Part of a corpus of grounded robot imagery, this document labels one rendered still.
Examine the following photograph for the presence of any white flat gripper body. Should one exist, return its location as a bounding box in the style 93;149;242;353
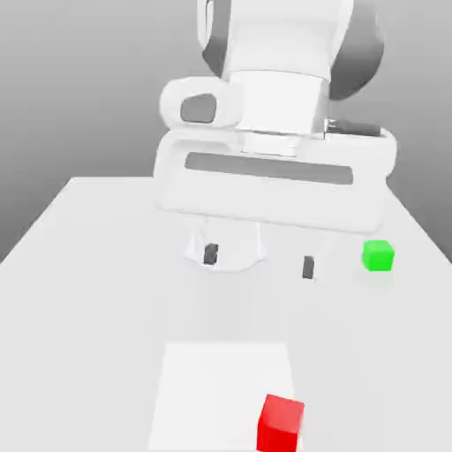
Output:
152;127;398;236

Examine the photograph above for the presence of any small green cube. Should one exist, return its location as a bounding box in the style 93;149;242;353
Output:
361;239;396;274

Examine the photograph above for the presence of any small red cube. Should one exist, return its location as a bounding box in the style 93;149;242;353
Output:
256;393;305;452

